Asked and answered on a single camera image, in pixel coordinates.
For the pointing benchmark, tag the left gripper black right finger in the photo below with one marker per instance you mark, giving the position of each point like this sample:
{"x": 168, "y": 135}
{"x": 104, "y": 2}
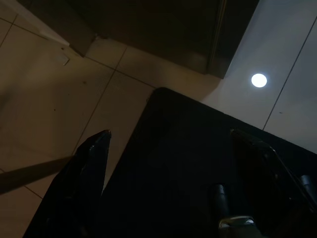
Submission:
{"x": 267, "y": 178}

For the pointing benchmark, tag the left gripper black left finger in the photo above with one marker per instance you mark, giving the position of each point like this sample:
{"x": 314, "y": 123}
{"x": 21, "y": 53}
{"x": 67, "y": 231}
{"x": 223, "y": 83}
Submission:
{"x": 81, "y": 188}

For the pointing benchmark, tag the silver two-door fridge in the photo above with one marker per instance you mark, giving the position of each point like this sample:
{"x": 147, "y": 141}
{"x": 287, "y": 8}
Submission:
{"x": 161, "y": 29}

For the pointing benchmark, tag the black rubber floor mat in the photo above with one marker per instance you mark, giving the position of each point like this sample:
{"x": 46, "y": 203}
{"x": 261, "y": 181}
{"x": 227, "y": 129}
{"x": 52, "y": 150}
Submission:
{"x": 178, "y": 148}

